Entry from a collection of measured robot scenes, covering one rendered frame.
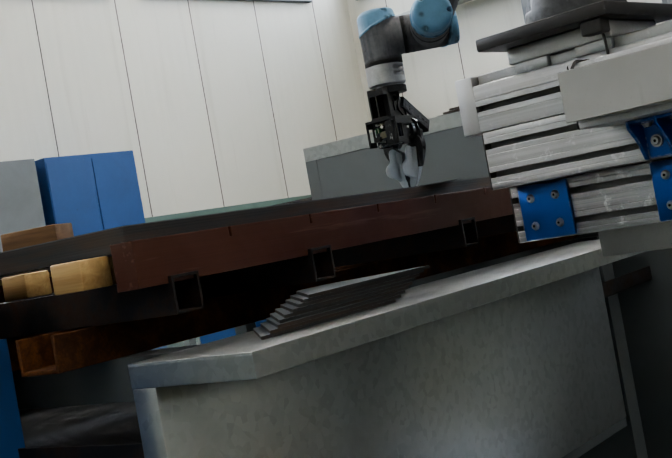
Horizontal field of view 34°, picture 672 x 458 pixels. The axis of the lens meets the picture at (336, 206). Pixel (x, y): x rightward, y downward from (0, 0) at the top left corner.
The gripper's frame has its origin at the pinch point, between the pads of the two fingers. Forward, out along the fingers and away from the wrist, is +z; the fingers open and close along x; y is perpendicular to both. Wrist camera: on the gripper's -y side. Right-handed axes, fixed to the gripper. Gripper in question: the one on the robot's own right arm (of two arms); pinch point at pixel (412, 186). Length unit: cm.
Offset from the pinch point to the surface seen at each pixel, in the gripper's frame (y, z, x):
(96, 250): 88, 3, 6
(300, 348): 87, 18, 36
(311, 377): 66, 25, 20
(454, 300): 52, 18, 36
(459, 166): -71, -5, -30
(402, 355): 44, 27, 20
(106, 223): -534, -41, -690
